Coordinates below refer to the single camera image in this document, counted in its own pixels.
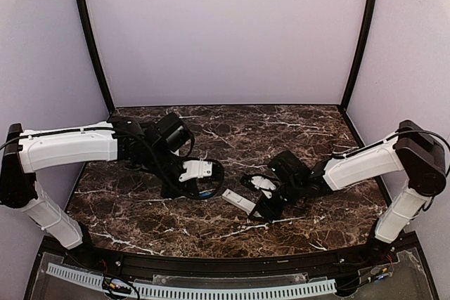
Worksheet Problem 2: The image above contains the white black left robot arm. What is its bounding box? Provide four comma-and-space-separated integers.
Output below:
1, 113, 212, 249

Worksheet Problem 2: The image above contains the white cable duct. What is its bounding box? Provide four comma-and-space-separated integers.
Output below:
46, 263, 103, 291
133, 278, 337, 298

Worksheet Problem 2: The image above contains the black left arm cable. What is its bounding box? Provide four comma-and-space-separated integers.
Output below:
115, 127, 226, 201

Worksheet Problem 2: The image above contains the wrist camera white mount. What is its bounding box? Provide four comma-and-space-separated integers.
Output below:
179, 159, 213, 182
240, 174, 277, 191

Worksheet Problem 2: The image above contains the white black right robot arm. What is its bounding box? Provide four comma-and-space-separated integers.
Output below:
240, 120, 449, 244

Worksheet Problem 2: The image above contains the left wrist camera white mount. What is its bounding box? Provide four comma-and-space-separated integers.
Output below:
179, 159, 213, 182

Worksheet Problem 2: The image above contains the left white cable duct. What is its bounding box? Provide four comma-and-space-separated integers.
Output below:
46, 263, 103, 291

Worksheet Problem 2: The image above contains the white remote control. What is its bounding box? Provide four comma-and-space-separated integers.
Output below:
221, 189, 255, 215

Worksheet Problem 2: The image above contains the black left frame post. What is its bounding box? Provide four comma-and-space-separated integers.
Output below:
76, 0, 115, 115

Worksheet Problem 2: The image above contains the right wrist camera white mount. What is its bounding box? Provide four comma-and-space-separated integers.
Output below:
240, 174, 277, 191

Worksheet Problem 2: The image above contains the centre white cable duct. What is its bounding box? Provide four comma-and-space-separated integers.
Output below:
133, 278, 337, 298

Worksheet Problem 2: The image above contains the black frame post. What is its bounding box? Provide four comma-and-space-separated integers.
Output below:
76, 0, 115, 115
340, 0, 376, 113

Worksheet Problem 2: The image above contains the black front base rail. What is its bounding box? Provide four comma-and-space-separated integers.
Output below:
41, 235, 423, 282

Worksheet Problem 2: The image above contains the black right frame post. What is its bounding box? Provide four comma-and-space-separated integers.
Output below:
340, 0, 376, 113

